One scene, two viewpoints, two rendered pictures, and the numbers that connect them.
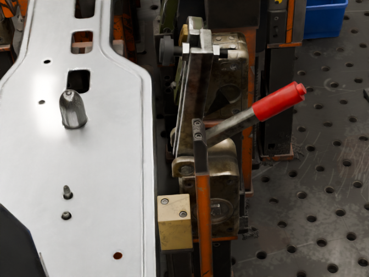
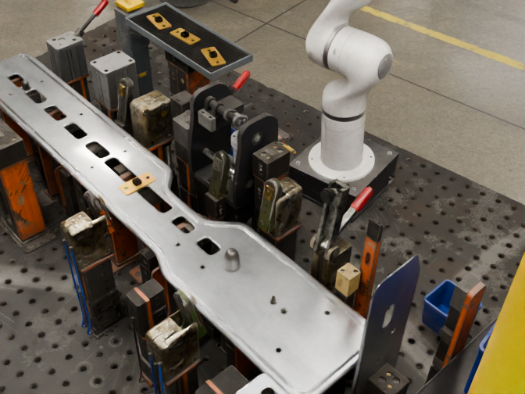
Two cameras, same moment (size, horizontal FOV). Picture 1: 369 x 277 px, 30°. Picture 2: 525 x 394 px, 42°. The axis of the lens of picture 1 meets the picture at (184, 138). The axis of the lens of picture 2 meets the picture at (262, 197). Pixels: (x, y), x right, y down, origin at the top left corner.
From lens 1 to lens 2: 88 cm
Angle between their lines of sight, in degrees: 31
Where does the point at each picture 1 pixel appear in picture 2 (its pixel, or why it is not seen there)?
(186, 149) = (333, 242)
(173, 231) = (354, 282)
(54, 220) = (280, 316)
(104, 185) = (284, 287)
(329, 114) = not seen: hidden behind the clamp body
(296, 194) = (303, 261)
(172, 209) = (349, 272)
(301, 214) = not seen: hidden behind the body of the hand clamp
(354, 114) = not seen: hidden behind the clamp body
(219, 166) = (342, 245)
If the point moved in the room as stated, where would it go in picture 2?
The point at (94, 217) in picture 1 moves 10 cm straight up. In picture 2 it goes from (297, 303) to (300, 270)
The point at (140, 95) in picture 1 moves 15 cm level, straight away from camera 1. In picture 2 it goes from (251, 236) to (203, 203)
